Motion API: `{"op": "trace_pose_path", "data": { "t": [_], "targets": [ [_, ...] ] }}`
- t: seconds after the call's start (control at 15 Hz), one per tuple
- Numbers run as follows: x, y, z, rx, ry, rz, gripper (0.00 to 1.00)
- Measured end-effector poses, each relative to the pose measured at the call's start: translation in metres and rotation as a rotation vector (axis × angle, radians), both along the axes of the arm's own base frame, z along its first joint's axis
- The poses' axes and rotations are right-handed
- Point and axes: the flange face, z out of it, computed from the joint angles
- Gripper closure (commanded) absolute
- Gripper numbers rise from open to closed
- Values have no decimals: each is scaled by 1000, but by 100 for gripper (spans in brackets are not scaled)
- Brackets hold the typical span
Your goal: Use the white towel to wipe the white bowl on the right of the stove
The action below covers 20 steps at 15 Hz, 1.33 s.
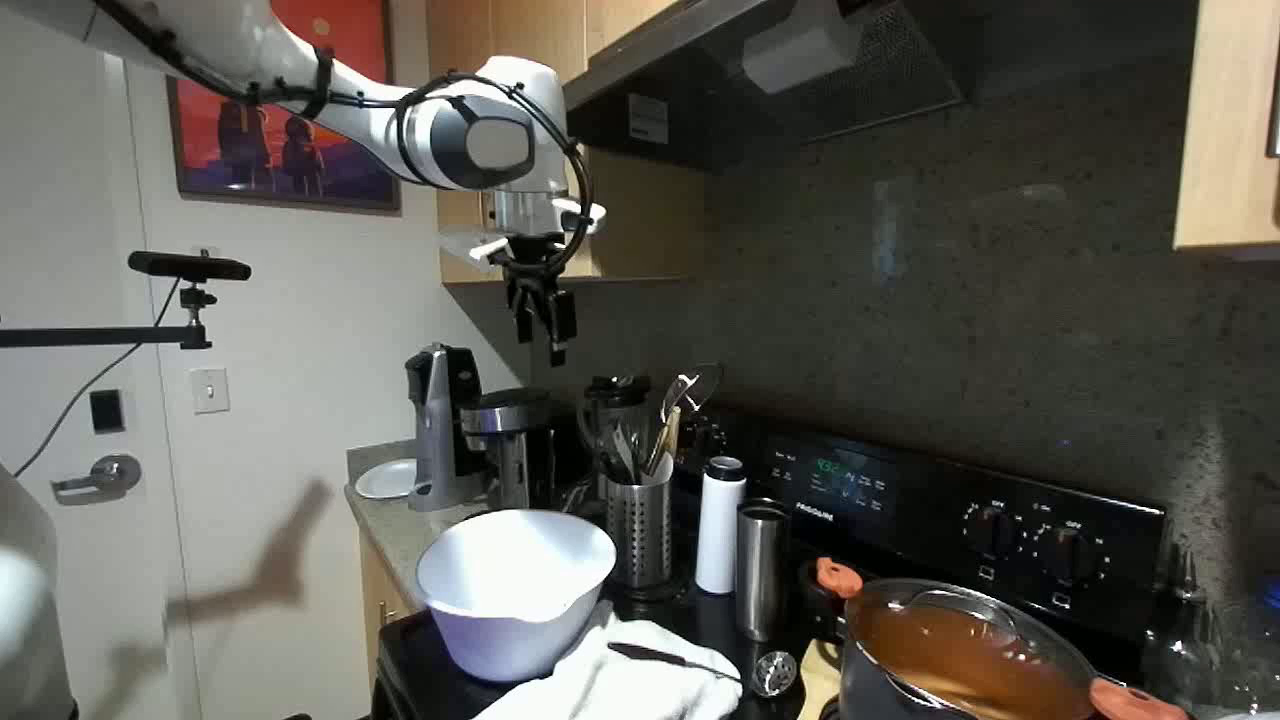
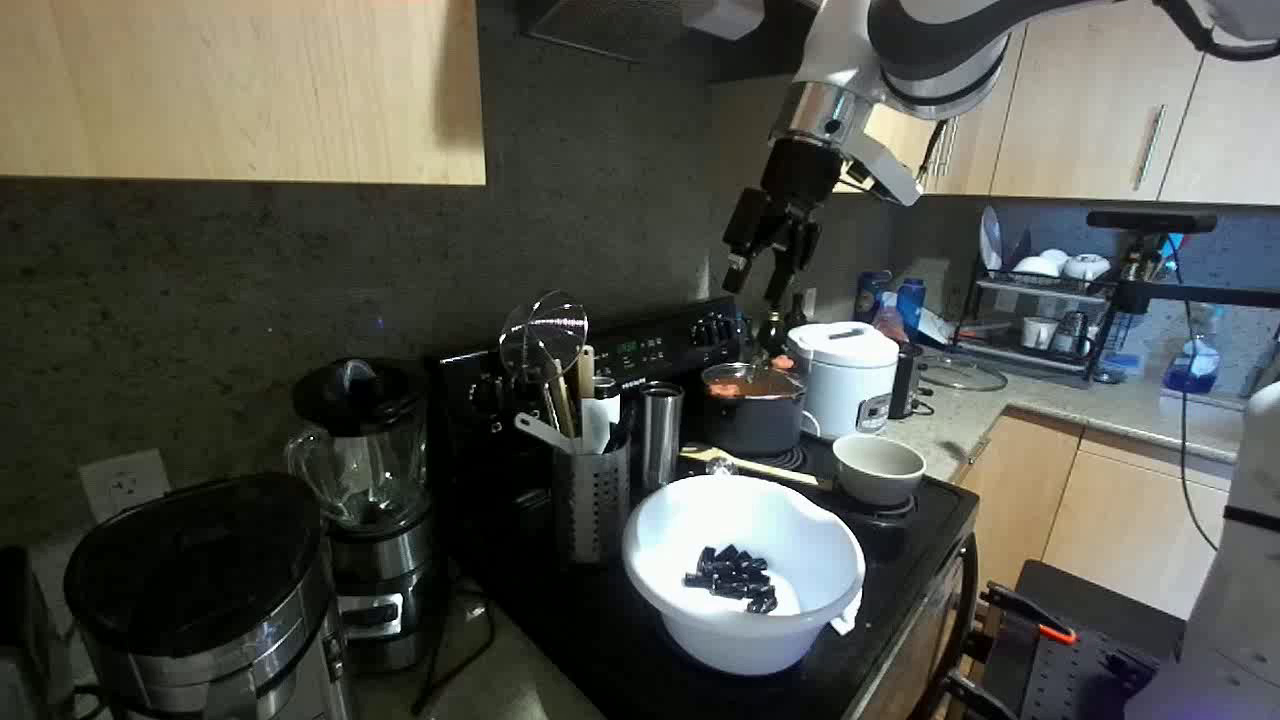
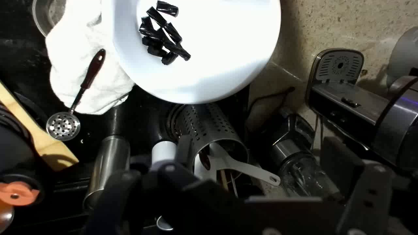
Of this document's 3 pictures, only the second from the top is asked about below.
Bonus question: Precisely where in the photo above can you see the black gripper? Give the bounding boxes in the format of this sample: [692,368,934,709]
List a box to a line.
[719,129,847,314]

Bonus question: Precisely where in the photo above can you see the small white bowl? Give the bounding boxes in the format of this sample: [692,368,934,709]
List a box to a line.
[827,428,930,513]

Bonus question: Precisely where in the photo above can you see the large white mixing bowl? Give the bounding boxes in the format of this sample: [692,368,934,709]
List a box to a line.
[621,471,867,680]

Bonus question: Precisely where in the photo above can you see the black stove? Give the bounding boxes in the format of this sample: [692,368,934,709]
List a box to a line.
[425,291,983,720]

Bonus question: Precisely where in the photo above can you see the dark glass bottle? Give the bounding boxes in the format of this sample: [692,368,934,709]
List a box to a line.
[758,300,794,360]

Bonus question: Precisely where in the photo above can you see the white rice cooker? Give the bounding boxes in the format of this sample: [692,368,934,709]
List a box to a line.
[785,314,905,444]

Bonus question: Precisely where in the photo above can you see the blue cans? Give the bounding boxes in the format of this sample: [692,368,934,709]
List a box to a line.
[855,268,934,337]

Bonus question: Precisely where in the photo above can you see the wooden spoon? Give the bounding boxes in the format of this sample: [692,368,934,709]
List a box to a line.
[678,438,823,492]

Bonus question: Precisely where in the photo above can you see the stainless steel cup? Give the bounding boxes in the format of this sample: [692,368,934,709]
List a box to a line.
[637,378,688,492]

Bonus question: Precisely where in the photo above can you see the wooden utensil in holder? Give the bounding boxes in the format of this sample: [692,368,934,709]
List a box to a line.
[537,339,602,444]

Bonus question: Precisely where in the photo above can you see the metal skimmer utensil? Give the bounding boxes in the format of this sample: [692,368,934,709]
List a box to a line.
[495,287,592,390]

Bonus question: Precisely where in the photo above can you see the clear glass lid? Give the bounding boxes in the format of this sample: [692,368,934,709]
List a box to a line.
[917,351,1012,401]

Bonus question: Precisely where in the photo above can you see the white plate in rack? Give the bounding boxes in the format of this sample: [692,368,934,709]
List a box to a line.
[977,203,1010,278]

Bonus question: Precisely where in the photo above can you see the white plastic spatula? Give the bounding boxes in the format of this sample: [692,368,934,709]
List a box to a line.
[513,390,626,461]

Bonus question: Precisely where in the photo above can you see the black dish rack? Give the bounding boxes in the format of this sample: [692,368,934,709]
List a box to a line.
[958,272,1115,378]

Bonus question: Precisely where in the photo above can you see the perforated metal utensil holder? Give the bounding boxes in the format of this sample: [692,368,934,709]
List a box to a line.
[551,436,632,568]

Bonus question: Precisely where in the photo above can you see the dark range hood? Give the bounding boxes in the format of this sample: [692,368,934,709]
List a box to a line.
[513,0,818,85]

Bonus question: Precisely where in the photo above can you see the pile of dark berries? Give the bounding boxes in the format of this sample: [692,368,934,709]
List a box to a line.
[681,541,785,620]

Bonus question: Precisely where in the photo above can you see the light wood corner upper cabinet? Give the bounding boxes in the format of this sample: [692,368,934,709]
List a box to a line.
[992,0,1280,210]

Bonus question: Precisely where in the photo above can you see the blender with glass jar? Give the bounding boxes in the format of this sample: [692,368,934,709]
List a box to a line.
[279,351,444,676]

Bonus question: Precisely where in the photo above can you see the blue soap bottle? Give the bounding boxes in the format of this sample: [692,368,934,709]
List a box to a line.
[1160,333,1226,397]

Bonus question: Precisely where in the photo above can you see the light wood lower cabinet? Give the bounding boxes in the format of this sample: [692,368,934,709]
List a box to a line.
[958,403,1237,625]

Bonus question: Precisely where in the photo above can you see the wide light wood upper cabinet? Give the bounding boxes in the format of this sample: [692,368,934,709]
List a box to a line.
[0,0,491,187]

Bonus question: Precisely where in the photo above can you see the black round steel cooker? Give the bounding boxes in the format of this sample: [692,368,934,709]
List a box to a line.
[62,471,352,720]

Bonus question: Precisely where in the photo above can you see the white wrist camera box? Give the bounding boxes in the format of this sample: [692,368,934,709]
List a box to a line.
[852,118,930,210]

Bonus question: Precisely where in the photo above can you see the black stereo camera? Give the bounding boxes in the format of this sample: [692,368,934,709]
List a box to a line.
[1085,208,1222,234]

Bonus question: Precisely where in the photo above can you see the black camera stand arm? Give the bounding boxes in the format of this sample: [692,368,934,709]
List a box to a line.
[1114,222,1280,314]

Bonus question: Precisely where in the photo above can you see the black hanging camera cable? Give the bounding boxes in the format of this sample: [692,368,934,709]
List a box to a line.
[1172,294,1226,555]

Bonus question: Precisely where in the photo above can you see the orange handled clamp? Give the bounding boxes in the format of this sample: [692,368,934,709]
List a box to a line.
[992,583,1085,652]

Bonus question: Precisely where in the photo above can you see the black power cord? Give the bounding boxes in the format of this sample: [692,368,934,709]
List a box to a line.
[408,572,500,720]

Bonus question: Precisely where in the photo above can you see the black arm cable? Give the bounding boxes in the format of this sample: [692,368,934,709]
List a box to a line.
[1152,0,1280,63]

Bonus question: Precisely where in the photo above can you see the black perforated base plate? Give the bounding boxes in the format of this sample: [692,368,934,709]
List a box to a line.
[977,555,1194,720]

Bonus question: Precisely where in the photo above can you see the white wall outlet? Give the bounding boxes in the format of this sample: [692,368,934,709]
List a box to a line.
[76,448,177,529]

